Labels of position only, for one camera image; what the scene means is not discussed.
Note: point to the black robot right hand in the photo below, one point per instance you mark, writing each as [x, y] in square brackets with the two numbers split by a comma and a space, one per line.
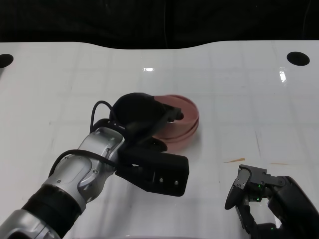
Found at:
[286, 199]

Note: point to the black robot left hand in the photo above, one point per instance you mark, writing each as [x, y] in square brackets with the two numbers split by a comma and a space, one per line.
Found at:
[134, 112]

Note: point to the pink plastic bowl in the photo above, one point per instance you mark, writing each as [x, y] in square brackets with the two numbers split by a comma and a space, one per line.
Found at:
[185, 137]
[189, 109]
[178, 147]

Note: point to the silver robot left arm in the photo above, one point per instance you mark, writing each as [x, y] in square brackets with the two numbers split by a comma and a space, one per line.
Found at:
[74, 179]

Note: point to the thin orange sliver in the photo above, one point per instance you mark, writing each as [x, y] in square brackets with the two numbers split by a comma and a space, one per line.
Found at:
[234, 160]

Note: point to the black backdrop cloth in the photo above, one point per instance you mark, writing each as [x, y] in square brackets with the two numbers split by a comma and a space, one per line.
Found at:
[99, 20]

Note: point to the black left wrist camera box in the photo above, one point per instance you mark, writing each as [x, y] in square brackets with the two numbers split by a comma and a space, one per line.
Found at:
[162, 166]

